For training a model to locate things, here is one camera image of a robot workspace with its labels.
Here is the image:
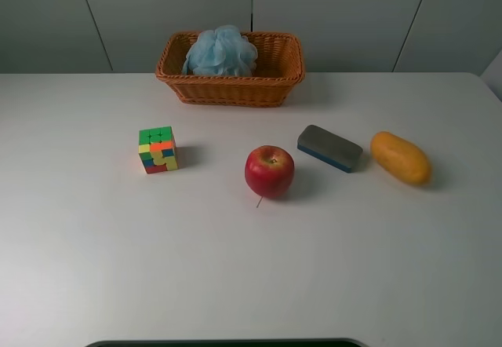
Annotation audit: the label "yellow mango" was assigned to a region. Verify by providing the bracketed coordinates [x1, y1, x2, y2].
[370, 131, 432, 185]

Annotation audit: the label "multicoloured puzzle cube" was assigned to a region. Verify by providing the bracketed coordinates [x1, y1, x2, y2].
[138, 126, 179, 174]

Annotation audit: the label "orange wicker basket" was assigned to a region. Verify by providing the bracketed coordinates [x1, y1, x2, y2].
[155, 31, 305, 108]

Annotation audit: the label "blue mesh bath sponge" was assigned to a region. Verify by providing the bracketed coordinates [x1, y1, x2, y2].
[182, 25, 258, 77]

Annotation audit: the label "grey blue board eraser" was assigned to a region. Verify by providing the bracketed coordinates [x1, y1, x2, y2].
[296, 125, 363, 173]

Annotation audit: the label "red apple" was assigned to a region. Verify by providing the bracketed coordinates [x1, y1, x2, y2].
[245, 145, 295, 199]

